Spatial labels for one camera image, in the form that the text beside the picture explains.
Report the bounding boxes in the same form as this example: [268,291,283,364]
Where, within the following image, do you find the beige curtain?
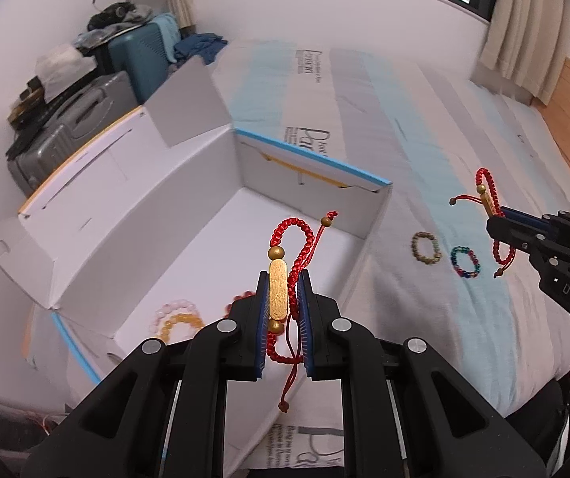
[479,0,569,105]

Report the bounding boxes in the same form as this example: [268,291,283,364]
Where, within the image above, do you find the teal hard suitcase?
[107,22,176,105]

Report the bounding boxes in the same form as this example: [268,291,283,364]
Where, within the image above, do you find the striped printed bed sheet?
[26,37,570,469]

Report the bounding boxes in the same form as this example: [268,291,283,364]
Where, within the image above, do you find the dark clothes pile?
[77,2,159,51]

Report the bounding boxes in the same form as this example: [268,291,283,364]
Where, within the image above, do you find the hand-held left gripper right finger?
[296,270,547,478]

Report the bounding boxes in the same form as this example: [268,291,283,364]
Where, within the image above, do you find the pink bead bracelet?
[148,299,199,332]

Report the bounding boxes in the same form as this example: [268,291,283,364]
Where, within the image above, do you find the multicolour bead ring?
[451,245,481,280]

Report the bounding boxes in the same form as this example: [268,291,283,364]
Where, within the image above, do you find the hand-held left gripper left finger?
[19,270,272,478]

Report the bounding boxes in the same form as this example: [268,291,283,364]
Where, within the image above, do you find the white cardboard box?
[0,55,394,386]

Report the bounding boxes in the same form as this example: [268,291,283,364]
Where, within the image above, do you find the red bead bracelet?
[225,289,258,314]

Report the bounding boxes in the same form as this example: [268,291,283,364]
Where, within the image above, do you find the light blue cloth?
[153,12,182,63]

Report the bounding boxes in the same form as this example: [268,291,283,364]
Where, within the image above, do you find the grey hard suitcase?
[6,71,139,197]

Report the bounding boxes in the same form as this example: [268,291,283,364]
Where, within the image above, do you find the person's dark clothing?
[501,376,570,478]

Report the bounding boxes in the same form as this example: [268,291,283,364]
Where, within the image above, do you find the brown bead ring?
[411,231,439,266]

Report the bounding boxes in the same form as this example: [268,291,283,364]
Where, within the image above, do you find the red braided bracelet gold bar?
[448,168,515,280]
[264,210,340,413]

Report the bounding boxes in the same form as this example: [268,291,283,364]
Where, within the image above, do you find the yellow bead bracelet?
[158,311,206,344]

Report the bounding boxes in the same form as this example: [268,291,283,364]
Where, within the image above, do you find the dark blue clothes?
[173,33,228,65]

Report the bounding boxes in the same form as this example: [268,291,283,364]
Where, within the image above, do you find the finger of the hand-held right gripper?
[486,216,559,272]
[501,206,570,247]

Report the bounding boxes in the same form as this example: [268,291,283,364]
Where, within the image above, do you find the white plastic bag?
[35,44,98,98]

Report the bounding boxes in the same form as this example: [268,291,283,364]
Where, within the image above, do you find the dark small boxes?
[6,76,49,125]

